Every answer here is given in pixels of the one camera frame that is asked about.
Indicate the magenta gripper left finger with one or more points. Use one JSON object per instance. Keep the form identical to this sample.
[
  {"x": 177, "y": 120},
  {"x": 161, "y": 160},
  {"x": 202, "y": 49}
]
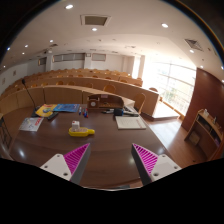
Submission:
[{"x": 69, "y": 166}]

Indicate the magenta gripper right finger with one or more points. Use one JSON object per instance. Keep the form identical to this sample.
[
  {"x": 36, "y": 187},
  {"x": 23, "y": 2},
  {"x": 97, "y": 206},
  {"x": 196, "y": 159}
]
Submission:
[{"x": 152, "y": 167}]

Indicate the white paper pad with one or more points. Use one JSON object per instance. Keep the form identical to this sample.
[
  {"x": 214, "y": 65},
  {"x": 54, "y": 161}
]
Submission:
[{"x": 130, "y": 123}]

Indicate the black remote control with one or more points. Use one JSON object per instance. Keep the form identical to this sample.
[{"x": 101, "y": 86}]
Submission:
[{"x": 52, "y": 116}]

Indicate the red blue markers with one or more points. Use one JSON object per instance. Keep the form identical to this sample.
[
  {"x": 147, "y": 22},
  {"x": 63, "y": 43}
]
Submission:
[{"x": 83, "y": 111}]

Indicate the white booklet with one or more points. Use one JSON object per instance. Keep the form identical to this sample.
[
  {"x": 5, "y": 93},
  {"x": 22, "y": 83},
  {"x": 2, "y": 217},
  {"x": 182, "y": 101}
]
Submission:
[{"x": 31, "y": 124}]

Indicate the blue book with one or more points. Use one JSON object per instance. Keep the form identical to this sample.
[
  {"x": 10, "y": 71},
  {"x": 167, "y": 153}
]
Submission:
[{"x": 66, "y": 108}]

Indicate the wooden bookshelf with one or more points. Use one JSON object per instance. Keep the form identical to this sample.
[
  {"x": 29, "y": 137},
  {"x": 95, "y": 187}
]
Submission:
[{"x": 207, "y": 135}]

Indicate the gooseneck microphone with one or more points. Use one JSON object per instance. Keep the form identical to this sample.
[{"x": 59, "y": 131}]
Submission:
[{"x": 34, "y": 114}]

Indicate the black box on desk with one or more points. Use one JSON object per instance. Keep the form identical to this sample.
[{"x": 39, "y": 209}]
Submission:
[{"x": 118, "y": 112}]

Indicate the wooden desk organizer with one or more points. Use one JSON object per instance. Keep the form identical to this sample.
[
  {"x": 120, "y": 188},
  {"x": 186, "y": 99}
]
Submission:
[{"x": 104, "y": 101}]

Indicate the wooden chair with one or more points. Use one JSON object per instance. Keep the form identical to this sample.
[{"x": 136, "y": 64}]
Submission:
[{"x": 139, "y": 102}]

